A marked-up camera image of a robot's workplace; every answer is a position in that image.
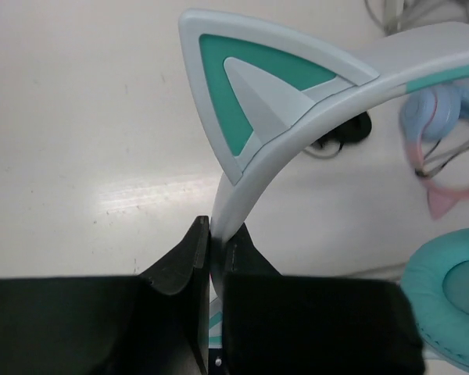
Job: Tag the teal cat ear headphones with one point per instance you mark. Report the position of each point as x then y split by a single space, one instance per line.
264 92

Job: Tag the white grey headset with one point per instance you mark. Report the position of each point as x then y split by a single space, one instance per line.
392 17

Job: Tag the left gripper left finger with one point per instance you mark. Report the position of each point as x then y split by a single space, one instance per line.
154 322

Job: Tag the black on-ear headphones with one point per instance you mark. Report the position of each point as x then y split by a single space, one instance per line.
351 132

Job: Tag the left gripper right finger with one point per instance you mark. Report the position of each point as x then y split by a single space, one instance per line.
276 324

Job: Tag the pink blue cat headphones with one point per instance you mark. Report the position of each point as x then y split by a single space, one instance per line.
427 117

